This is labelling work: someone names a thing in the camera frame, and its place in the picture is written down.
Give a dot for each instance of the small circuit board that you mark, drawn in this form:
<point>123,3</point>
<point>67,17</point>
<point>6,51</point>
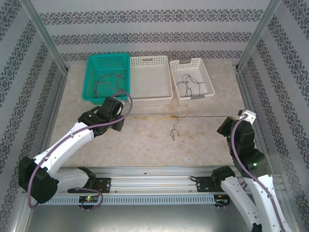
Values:
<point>89,198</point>
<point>222,201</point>

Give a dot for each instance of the teal plastic basket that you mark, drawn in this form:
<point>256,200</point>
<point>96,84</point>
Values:
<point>106,62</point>

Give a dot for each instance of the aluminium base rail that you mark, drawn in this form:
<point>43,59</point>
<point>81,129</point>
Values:
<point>149,181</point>

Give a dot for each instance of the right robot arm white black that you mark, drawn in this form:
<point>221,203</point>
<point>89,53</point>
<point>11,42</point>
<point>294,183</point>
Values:
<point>234,193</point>

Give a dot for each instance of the aluminium frame post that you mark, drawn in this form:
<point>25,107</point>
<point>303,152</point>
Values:
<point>259,36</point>
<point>46,36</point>

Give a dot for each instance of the large white plastic basket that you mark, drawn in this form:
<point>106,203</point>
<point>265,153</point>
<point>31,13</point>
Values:
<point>149,79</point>

